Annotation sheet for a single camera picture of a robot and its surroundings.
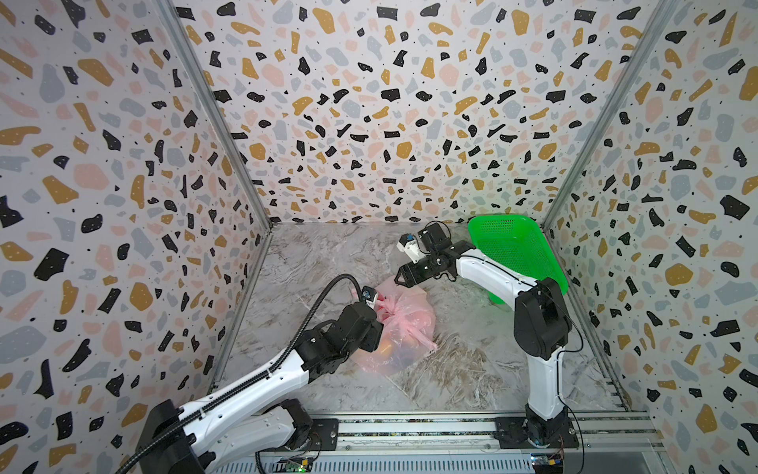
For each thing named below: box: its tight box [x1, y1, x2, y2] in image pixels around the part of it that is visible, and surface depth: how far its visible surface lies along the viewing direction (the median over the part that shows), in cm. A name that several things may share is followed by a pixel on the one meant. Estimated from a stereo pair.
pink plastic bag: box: [353, 276, 438, 376], surface depth 85 cm
